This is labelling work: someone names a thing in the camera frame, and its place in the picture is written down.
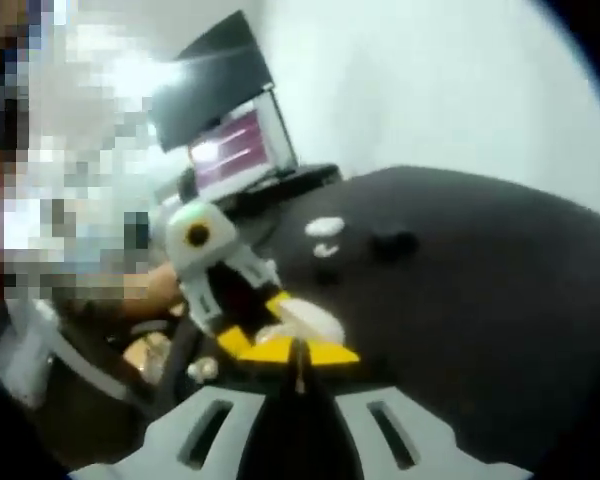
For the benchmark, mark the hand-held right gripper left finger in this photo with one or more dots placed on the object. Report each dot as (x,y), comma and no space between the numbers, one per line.
(160,440)

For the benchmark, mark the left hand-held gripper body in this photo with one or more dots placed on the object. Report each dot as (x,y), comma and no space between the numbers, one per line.
(215,260)

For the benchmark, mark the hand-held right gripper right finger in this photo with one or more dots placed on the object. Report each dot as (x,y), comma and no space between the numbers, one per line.
(430,445)

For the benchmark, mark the white stem earphone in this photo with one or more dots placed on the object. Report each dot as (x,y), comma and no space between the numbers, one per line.
(325,251)

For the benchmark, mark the cream clamshell charging case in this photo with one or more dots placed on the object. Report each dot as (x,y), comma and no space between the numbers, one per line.
(320,320)

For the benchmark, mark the white charging case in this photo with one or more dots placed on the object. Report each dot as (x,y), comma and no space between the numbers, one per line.
(324,228)

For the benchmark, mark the black charging case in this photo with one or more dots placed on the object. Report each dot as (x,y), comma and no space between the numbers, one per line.
(395,246)

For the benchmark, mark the tan metallic object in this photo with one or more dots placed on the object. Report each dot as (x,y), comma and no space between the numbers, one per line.
(147,350)

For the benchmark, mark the laptop with purple screen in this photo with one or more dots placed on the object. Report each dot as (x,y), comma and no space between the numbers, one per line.
(230,150)

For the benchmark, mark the black table mat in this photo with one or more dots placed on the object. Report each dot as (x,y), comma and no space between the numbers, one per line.
(480,300)

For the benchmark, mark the black monitor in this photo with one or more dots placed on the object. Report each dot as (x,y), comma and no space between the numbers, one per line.
(215,100)

